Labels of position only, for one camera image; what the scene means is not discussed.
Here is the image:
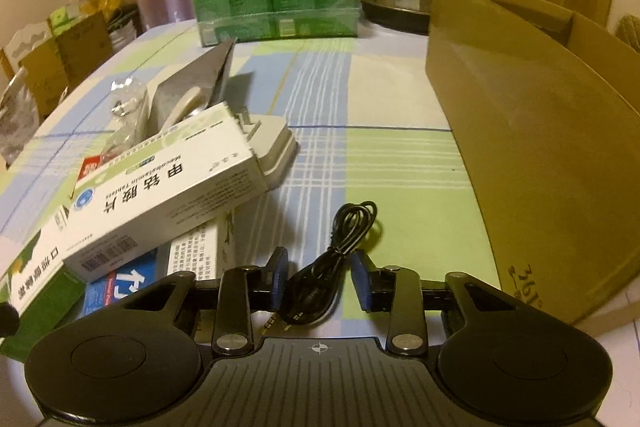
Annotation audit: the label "silver foil tea bag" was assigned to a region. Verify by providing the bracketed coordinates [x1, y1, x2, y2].
[148, 39, 236, 135]

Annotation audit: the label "brown cardboard box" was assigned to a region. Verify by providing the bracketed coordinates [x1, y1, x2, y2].
[425, 0, 639, 324]

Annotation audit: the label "black cable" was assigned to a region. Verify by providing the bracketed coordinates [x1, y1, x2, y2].
[278, 199, 380, 327]

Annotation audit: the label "blue floss pick box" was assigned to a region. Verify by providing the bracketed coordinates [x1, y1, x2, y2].
[82, 246, 168, 317]

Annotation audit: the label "checked tablecloth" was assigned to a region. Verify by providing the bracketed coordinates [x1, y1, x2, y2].
[1, 20, 498, 284]

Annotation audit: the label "green tissue pack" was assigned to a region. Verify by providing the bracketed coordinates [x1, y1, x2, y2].
[193, 0, 360, 46]

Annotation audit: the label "red candy packet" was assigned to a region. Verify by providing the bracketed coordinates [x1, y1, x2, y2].
[74, 155, 106, 192]

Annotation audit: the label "clear plastic hook bag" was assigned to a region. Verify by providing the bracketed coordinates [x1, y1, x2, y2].
[100, 76, 149, 165]

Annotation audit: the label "cardboard boxes by wall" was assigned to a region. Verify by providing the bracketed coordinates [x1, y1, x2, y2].
[1, 0, 142, 118]

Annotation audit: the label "green white medicine box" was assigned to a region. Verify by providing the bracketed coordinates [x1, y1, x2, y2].
[1, 206, 85, 362]

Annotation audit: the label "white power adapter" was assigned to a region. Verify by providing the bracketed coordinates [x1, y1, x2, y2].
[235, 107, 297, 190]

